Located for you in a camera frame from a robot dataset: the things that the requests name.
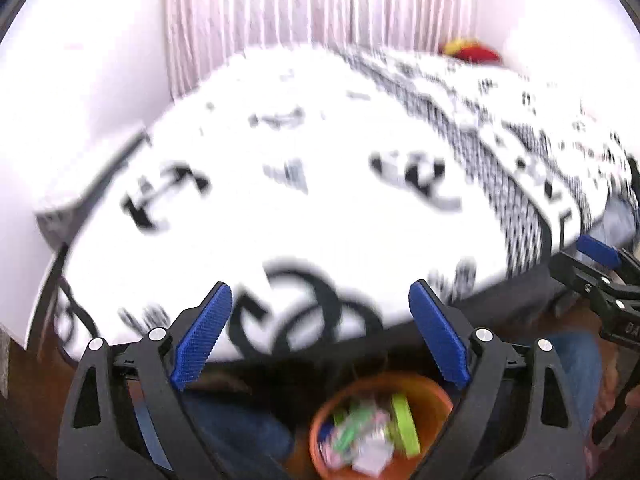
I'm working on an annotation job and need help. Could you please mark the green seaweed snack bag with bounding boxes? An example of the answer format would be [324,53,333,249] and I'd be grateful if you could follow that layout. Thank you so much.
[390,393,421,458]

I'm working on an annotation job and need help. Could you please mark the orange trash bin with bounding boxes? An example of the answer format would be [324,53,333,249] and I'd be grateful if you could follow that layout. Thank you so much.
[309,372,452,479]

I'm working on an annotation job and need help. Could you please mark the right hand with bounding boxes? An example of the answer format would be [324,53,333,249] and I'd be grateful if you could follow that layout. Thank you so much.
[591,353,620,444]

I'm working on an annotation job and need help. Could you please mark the blue jeans leg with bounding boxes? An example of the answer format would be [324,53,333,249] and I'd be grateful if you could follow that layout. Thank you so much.
[542,330,602,440]

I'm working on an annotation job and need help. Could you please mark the pink fleece right sleeve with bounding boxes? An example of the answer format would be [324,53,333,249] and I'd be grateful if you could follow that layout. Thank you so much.
[581,429,640,480]

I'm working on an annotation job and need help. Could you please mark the red yellow pillow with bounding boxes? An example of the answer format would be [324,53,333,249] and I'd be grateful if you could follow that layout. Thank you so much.
[439,38,503,65]

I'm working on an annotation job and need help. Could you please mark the pink patterned curtain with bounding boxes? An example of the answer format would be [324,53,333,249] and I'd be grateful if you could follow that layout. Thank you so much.
[164,0,477,98]

